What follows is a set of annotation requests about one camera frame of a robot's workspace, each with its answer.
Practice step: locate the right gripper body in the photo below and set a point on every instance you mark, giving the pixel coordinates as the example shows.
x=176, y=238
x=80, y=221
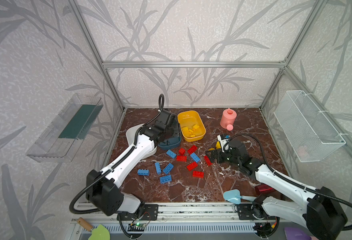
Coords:
x=220, y=155

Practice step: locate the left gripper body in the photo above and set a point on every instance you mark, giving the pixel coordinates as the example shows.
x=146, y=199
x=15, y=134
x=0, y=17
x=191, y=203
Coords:
x=170, y=128

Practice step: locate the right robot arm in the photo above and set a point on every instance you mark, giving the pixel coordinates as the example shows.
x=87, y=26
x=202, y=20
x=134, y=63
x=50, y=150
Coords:
x=318, y=210

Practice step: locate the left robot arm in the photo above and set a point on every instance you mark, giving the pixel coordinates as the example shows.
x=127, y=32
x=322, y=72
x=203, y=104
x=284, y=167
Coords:
x=102, y=192

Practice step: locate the teal plastic bin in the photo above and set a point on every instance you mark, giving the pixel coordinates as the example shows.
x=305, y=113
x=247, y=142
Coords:
x=170, y=143

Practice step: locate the yellow plastic bin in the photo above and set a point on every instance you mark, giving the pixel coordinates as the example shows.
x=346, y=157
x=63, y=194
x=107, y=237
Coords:
x=189, y=119

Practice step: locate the blue lego brick upper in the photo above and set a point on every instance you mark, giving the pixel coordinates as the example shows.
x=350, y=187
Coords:
x=171, y=154

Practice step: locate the small red lego brick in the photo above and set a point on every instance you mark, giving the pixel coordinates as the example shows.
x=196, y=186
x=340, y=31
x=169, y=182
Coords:
x=182, y=152

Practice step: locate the pink toy watering can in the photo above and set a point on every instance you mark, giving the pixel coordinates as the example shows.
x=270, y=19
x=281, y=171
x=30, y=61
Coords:
x=228, y=119

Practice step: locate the red lego brick top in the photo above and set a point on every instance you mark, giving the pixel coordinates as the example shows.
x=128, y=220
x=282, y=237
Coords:
x=192, y=149

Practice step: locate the white plastic bin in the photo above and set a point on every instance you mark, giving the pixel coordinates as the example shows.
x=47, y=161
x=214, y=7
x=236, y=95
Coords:
x=130, y=135

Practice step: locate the blue lego brick centre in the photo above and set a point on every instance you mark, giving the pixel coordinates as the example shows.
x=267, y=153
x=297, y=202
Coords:
x=195, y=157

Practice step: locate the blue lego brick diagonal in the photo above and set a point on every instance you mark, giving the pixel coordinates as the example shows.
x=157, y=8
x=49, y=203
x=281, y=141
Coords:
x=168, y=168

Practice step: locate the red lego brick bottom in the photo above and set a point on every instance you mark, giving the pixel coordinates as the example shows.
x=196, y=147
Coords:
x=198, y=174

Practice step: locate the light blue toy shovel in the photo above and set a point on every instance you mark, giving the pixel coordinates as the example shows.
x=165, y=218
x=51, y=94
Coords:
x=235, y=197

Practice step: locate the blue lego brick upright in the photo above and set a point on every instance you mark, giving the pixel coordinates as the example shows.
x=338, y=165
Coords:
x=158, y=168

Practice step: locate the blue lego brick left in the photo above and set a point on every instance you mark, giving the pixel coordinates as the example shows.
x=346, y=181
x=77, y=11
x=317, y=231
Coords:
x=142, y=172

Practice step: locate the blue lego brick bottom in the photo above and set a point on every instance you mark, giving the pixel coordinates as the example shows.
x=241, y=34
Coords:
x=165, y=179

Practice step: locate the purple toy object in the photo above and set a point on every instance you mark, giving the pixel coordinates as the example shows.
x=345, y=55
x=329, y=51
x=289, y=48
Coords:
x=296, y=234

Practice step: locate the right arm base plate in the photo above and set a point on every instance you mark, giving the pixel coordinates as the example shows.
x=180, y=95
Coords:
x=251, y=212

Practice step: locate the white wire basket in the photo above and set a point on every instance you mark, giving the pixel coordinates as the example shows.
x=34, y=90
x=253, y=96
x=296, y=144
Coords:
x=311, y=134

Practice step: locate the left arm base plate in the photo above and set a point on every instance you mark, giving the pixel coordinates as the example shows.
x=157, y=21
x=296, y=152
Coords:
x=148, y=212

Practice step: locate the aluminium front rail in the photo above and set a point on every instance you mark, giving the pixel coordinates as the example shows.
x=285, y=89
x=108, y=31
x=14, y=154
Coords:
x=210, y=212

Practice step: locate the clear acrylic wall shelf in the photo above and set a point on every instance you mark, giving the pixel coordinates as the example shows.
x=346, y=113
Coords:
x=61, y=140

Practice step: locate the green toy spatula wooden handle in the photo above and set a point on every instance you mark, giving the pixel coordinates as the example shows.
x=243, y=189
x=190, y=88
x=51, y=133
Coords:
x=97, y=233

